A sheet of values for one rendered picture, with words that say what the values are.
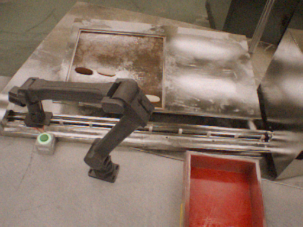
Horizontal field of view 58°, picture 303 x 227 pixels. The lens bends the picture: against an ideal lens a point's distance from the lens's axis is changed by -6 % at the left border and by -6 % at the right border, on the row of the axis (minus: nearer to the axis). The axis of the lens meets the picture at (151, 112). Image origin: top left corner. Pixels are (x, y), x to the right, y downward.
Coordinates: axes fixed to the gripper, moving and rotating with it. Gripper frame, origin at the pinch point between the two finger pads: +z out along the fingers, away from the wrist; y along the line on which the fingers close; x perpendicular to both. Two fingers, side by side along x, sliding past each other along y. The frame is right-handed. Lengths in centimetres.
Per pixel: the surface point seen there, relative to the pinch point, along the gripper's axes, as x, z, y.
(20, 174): -14.4, 13.1, -8.8
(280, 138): 5, -1, 104
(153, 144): 4.5, 9.3, 47.1
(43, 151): -3.4, 10.0, -0.7
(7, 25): 215, 94, -123
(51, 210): -28.6, 13.3, 7.8
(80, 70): 41.4, 1.9, 7.9
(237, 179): -9, 13, 86
